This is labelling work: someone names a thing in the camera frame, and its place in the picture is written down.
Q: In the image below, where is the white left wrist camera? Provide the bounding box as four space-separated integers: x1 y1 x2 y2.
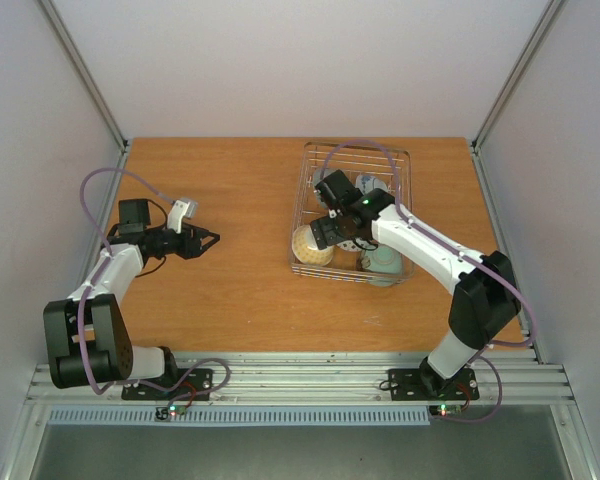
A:
166 197 198 234

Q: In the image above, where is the left aluminium corner post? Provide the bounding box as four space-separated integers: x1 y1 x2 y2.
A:
36 0 128 152

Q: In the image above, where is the grey patterned bowl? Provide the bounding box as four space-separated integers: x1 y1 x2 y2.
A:
312 168 333 184

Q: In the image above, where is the right green circuit board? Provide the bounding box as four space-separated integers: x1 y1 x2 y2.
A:
429 403 465 417

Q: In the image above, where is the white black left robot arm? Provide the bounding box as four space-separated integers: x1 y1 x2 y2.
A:
43 198 220 398

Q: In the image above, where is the blue floral white bowl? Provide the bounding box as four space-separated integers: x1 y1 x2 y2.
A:
355 174 388 195

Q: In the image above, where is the yellow blue sun bowl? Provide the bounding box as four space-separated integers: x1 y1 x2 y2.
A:
291 225 334 266

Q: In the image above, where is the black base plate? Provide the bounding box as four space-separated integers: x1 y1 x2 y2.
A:
386 368 480 401
121 368 214 401

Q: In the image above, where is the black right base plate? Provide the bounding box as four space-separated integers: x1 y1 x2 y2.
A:
386 368 480 401

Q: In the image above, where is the aluminium rail frame front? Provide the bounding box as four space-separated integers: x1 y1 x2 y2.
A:
25 349 575 405

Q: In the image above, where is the aluminium corner post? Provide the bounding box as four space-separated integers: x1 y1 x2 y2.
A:
470 0 567 154
36 0 128 152

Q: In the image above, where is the chrome wire dish rack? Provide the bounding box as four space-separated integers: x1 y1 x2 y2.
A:
288 142 415 285

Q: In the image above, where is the pink patterned bowl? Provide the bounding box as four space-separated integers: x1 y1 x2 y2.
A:
337 239 364 252

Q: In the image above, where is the celadon green flower bowl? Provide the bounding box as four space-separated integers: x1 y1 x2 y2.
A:
359 245 404 287

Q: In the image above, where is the green circuit board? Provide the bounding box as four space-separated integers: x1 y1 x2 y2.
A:
429 403 465 417
154 405 188 421

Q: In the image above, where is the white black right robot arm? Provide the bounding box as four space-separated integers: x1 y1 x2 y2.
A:
310 170 521 399

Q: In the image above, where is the grey slotted cable duct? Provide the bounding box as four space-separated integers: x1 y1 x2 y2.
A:
48 405 430 427

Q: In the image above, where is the left green circuit board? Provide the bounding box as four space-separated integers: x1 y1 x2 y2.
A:
154 405 188 421

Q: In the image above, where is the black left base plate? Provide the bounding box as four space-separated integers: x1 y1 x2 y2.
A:
121 368 214 401

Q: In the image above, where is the right aluminium corner post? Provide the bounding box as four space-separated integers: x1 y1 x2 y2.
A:
470 0 567 154

